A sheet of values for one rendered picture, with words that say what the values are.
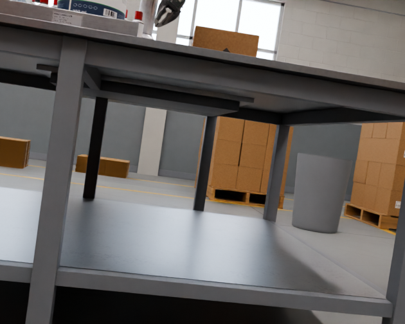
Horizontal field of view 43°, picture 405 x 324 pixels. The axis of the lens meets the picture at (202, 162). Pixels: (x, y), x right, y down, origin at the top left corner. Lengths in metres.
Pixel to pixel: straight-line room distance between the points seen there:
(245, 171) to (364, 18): 3.91
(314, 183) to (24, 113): 4.76
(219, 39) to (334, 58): 5.91
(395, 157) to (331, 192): 1.23
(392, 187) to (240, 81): 4.03
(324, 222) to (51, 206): 3.18
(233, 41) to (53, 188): 1.34
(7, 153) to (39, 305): 4.83
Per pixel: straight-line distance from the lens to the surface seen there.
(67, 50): 1.33
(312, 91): 1.41
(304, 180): 4.25
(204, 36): 2.40
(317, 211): 4.24
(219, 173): 5.40
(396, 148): 5.30
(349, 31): 8.39
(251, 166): 5.48
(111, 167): 6.47
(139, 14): 2.16
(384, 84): 1.45
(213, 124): 2.97
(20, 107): 7.75
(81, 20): 1.38
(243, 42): 2.41
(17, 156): 6.14
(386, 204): 5.34
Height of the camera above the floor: 0.60
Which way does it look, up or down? 2 degrees down
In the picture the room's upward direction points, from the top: 8 degrees clockwise
